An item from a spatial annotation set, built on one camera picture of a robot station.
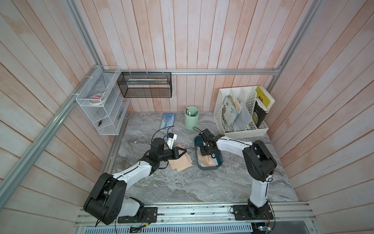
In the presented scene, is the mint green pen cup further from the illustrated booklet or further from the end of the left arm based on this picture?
the end of the left arm

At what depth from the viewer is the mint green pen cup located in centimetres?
103

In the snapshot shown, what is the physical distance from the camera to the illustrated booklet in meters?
0.97

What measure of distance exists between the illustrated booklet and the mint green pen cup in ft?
0.66
